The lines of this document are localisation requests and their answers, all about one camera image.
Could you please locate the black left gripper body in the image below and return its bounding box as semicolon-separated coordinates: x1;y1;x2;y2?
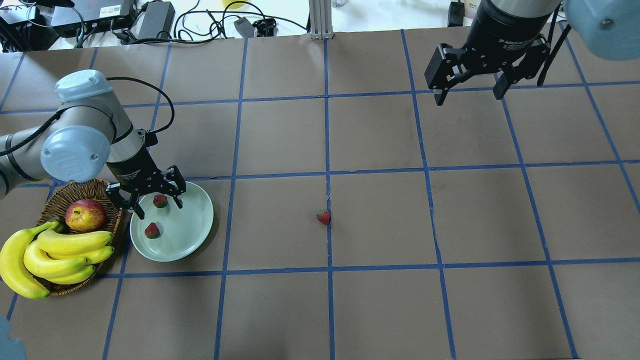
105;150;176;206

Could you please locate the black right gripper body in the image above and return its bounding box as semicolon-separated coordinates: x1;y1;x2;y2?
423;20;551;91

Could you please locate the strawberry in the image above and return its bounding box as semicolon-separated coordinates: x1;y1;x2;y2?
152;194;169;208
143;222;162;239
316;209;332;226

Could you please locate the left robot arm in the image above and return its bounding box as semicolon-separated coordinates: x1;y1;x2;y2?
0;69;186;219

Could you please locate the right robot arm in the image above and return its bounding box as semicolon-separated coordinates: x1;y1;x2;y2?
424;0;640;106

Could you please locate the light green plate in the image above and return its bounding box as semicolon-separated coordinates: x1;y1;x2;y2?
128;181;214;262

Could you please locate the red apple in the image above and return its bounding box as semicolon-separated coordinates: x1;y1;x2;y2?
64;199;107;233

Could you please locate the wicker basket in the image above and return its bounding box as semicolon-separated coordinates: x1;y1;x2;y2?
34;178;125;297

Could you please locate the yellow banana bunch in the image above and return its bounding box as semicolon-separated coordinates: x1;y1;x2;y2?
0;221;115;300

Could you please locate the black power adapter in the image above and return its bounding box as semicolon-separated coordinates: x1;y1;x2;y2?
137;1;176;39

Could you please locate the aluminium frame post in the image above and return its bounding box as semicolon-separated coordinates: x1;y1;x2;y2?
308;0;335;40

